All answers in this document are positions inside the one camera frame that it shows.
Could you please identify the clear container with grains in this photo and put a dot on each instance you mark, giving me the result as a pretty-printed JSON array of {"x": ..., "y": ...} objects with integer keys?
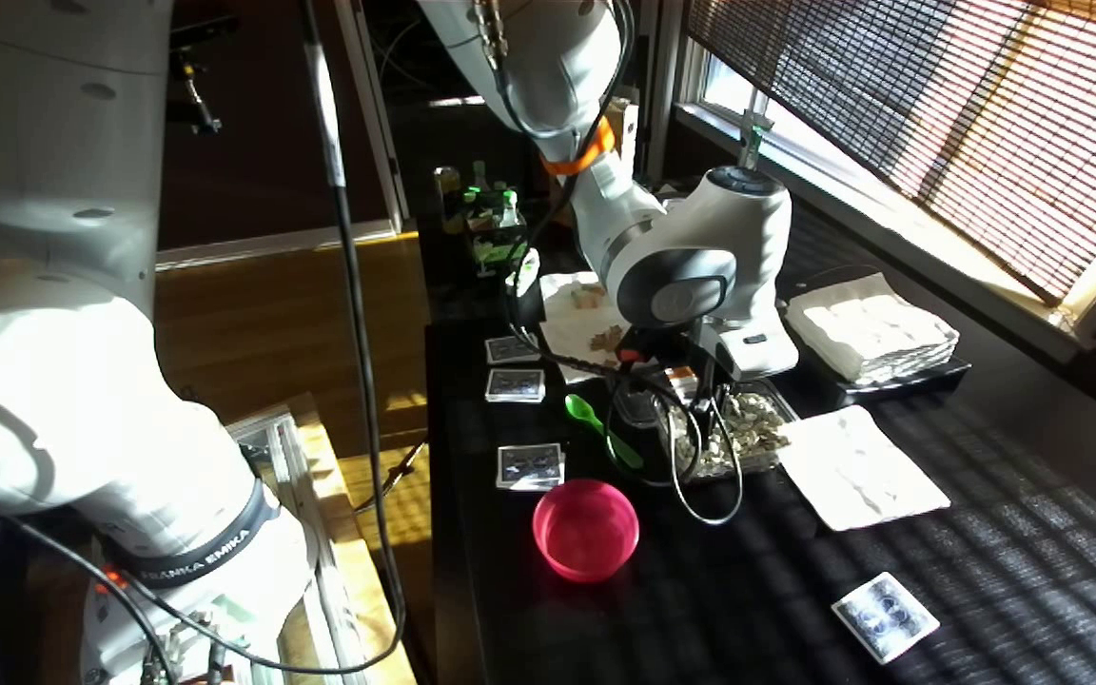
[{"x": 762, "y": 424}]

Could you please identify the pink plastic bowl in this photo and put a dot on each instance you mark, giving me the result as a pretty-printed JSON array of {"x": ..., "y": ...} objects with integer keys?
[{"x": 589, "y": 533}]

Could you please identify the stack of white napkins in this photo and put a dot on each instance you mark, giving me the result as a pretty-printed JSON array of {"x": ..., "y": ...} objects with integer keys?
[{"x": 873, "y": 328}]

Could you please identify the flat white paper napkin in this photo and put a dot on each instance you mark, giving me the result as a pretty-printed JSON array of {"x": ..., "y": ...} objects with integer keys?
[{"x": 858, "y": 468}]

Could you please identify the window blind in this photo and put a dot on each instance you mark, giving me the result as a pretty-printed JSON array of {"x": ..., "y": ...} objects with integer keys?
[{"x": 955, "y": 127}]

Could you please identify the white paper with snacks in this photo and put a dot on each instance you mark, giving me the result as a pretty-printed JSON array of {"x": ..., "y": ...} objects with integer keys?
[{"x": 570, "y": 335}]

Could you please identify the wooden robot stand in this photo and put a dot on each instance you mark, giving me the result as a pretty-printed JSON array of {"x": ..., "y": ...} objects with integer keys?
[{"x": 361, "y": 571}]

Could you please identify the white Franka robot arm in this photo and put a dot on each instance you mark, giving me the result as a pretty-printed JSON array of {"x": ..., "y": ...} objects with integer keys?
[{"x": 55, "y": 418}]

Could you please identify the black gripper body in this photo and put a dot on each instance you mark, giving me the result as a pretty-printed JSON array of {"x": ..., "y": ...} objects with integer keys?
[{"x": 665, "y": 394}]

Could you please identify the small white device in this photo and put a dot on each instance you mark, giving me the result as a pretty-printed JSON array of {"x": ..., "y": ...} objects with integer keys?
[{"x": 525, "y": 273}]

